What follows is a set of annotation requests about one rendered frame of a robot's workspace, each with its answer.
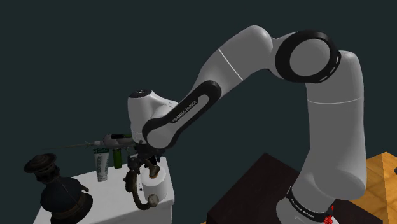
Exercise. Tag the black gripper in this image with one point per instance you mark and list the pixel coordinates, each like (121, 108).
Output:
(145, 152)

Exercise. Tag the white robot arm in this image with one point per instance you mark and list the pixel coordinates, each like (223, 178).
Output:
(335, 130)

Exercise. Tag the dark green bottle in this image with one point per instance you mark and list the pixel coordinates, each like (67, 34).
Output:
(117, 158)

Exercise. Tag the white toilet paper roll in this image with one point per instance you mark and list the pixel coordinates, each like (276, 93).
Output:
(156, 186)

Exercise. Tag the white green toothpaste tube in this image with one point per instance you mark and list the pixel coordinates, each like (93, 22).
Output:
(101, 167)

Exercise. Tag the brown curved hook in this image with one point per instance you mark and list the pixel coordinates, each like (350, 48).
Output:
(136, 198)

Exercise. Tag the white cabinet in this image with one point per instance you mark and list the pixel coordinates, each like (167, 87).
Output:
(111, 195)

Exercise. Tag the dark robot stand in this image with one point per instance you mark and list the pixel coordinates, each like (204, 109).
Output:
(257, 192)

